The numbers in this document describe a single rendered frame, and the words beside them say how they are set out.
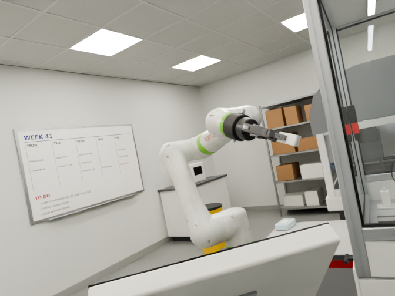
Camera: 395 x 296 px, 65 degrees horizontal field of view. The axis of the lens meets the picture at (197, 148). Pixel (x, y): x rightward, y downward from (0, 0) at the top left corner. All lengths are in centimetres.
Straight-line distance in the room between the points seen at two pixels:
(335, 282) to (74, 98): 378
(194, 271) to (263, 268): 14
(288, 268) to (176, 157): 87
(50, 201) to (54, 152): 59
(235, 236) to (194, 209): 22
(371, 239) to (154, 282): 68
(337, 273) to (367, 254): 78
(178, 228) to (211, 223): 386
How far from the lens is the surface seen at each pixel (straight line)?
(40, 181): 408
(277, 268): 71
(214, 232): 136
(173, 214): 520
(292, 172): 559
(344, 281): 187
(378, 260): 110
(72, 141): 435
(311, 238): 72
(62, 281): 429
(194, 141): 152
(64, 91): 451
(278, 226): 229
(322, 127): 238
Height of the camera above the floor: 141
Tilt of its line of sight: 1 degrees up
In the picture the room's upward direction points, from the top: 11 degrees counter-clockwise
